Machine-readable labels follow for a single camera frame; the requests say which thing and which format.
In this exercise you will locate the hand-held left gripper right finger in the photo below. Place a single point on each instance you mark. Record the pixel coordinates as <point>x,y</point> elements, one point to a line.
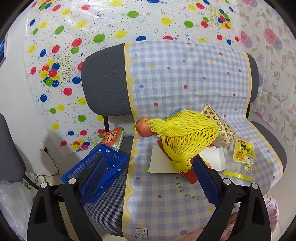
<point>205,182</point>

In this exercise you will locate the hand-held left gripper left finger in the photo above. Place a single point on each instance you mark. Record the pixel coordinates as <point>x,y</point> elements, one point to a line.
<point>92,183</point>

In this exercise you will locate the white foam block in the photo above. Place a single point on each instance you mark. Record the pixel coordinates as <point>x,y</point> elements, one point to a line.
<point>158,162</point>

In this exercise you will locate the yellow foam fruit net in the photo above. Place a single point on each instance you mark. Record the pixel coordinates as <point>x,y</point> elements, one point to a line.
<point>185,134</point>

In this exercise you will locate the woven bamboo basket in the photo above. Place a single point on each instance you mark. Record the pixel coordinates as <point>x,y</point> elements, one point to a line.
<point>225,132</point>

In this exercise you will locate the bin with pink bag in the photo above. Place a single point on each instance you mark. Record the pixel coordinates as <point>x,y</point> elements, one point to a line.
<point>272,210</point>

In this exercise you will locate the red packet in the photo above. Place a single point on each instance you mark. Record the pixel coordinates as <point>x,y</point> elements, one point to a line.
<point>188,177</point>

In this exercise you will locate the white paper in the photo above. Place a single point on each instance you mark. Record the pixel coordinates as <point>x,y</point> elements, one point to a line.
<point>215,157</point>

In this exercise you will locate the blue plastic basket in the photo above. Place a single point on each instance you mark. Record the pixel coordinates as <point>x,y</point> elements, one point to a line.
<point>111,157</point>

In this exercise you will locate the clear yellow label packet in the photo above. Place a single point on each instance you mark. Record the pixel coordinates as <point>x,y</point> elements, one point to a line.
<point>241,154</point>

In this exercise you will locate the red notepad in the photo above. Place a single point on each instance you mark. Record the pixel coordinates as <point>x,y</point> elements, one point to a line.
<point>112,138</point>

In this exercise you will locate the pink fluffy cloth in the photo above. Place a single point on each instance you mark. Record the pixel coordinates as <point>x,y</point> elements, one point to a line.
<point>232,228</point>

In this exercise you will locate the red apple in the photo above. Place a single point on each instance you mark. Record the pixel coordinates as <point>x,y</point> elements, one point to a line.
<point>142,128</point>

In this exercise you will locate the bubble wrap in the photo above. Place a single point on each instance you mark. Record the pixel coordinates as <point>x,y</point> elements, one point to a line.
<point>11,204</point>

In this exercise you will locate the dark grey chair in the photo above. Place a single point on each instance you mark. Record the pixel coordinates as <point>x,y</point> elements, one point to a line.
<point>9,150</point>

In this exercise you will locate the grey office chair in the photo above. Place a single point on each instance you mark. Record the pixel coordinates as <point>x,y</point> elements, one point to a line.
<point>104,81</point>

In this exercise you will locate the blue checked chair cloth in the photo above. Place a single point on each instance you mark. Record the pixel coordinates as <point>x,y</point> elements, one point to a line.
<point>185,81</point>

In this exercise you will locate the balloon printed plastic sheet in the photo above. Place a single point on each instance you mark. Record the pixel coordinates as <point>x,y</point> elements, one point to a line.
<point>92,23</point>

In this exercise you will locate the white wall plug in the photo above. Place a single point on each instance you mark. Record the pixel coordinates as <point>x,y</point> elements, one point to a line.
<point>42,147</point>

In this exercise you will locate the floral wall sheet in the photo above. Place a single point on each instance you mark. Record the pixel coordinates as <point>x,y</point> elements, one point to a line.
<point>272,58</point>

